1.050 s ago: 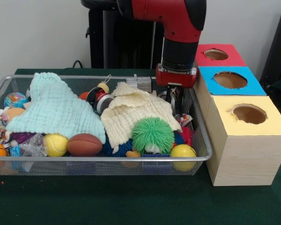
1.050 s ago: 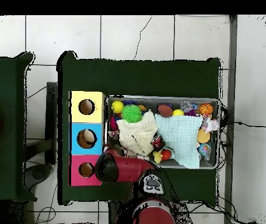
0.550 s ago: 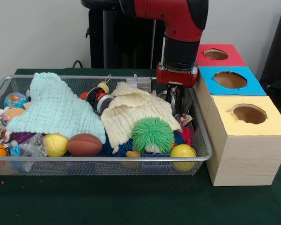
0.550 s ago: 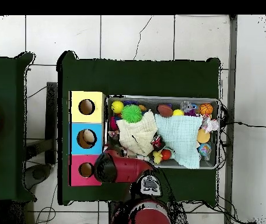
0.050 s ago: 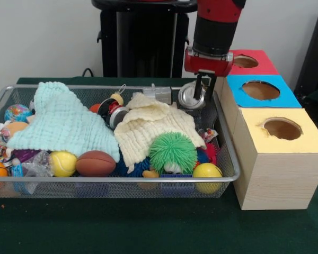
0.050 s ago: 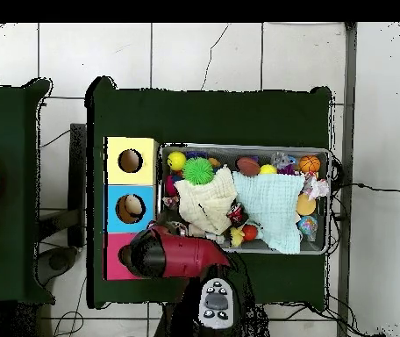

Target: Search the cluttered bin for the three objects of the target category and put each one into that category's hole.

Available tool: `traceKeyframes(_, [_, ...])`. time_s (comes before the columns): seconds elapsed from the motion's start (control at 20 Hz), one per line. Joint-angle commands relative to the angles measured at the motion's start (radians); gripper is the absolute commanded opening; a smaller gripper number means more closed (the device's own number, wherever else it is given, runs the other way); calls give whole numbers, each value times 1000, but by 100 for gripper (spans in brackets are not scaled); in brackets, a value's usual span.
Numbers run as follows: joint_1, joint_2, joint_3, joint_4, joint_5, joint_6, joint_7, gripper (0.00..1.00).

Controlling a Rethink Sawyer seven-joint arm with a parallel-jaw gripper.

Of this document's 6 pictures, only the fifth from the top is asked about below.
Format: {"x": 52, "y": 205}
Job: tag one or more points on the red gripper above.
{"x": 206, "y": 64}

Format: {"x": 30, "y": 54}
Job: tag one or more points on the mint green waffle cloth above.
{"x": 58, "y": 119}

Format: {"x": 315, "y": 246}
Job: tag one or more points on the black and red can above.
{"x": 116, "y": 112}

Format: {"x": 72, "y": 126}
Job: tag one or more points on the cream waffle cloth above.
{"x": 148, "y": 124}

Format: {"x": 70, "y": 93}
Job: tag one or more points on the silver metal can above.
{"x": 186, "y": 96}

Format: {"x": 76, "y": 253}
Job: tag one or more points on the globe print foam ball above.
{"x": 17, "y": 112}

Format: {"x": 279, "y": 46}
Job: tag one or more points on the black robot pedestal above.
{"x": 137, "y": 39}

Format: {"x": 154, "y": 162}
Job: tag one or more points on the yellow tennis ball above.
{"x": 63, "y": 164}

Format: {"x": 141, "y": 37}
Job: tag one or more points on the wooden box with three holes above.
{"x": 275, "y": 180}

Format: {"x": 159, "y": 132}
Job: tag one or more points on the brown toy football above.
{"x": 95, "y": 163}

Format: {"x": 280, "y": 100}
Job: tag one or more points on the yellow smiley foam ball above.
{"x": 206, "y": 172}

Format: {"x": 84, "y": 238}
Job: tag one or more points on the dark green table cloth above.
{"x": 148, "y": 227}

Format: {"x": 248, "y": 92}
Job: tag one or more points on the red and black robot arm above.
{"x": 214, "y": 26}

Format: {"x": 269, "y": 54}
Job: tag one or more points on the green spiky rubber ball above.
{"x": 173, "y": 153}

